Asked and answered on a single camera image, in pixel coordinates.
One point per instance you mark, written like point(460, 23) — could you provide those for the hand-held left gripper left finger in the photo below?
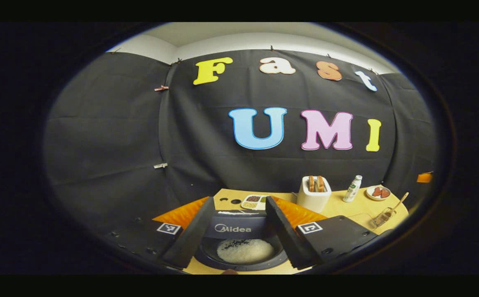
point(194, 235)

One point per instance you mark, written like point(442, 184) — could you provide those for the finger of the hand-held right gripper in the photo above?
point(424, 177)

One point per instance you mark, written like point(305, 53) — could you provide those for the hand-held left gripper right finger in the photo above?
point(285, 235)

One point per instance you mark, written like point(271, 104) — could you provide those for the wooden spoon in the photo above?
point(402, 199)

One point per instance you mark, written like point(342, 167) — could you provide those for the white rice heap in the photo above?
point(252, 251)

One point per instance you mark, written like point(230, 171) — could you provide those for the dark rice cooker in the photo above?
point(231, 229)

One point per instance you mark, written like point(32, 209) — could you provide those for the red meat slice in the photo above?
point(385, 192)
point(376, 192)

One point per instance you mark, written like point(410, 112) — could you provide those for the white toaster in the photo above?
point(311, 202)

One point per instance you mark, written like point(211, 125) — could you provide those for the white divided grain dish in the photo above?
point(252, 202)

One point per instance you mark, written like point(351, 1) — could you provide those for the white round plate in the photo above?
point(369, 194)

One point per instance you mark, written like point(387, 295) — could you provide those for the toasted bread slice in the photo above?
point(320, 184)
point(311, 184)

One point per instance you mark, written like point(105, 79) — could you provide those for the white green milk bottle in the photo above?
point(352, 190)

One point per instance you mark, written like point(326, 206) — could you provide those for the silver cloth clip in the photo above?
point(160, 165)

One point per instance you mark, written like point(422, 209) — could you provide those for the black backdrop cloth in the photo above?
point(107, 132)

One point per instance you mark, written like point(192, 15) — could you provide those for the red cloth clip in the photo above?
point(161, 88)

